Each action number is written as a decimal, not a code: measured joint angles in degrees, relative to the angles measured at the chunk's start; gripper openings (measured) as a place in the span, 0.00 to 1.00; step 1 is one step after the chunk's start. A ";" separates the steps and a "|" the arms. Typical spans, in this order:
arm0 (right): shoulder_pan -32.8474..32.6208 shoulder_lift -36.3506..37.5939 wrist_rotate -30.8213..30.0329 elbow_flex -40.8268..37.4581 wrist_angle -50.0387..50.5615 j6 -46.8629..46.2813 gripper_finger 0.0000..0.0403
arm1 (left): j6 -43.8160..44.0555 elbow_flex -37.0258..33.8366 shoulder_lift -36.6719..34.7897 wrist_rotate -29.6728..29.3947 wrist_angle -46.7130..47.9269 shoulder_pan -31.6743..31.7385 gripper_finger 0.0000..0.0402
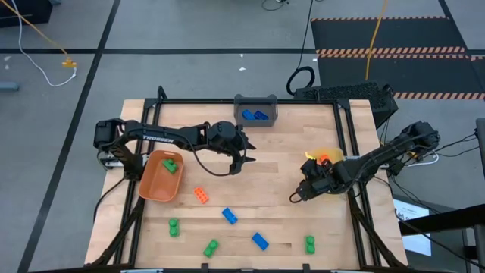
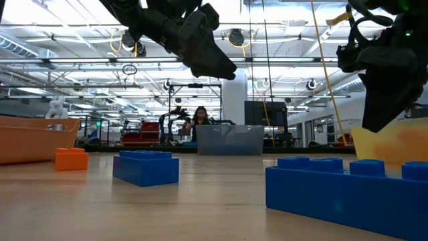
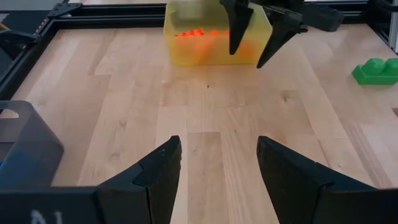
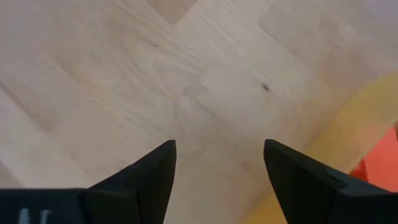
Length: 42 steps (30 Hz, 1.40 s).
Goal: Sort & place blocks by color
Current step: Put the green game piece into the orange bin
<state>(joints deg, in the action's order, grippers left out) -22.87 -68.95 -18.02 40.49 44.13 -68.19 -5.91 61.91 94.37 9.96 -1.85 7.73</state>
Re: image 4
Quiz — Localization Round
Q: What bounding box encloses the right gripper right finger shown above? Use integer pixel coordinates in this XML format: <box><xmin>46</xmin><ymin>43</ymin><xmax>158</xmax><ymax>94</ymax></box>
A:
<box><xmin>263</xmin><ymin>139</ymin><xmax>398</xmax><ymax>224</ymax></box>

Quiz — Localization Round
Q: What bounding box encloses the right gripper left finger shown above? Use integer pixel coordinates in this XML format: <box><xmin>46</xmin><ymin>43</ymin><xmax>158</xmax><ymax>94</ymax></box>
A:
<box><xmin>82</xmin><ymin>139</ymin><xmax>177</xmax><ymax>224</ymax></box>

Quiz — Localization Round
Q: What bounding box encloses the orange toy brick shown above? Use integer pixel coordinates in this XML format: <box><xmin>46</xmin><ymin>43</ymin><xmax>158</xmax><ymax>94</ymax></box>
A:
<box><xmin>349</xmin><ymin>123</ymin><xmax>398</xmax><ymax>194</ymax></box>

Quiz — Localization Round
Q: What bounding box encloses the yellow translucent plastic bin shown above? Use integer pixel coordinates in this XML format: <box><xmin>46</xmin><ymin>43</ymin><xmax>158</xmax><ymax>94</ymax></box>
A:
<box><xmin>242</xmin><ymin>73</ymin><xmax>398</xmax><ymax>224</ymax></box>

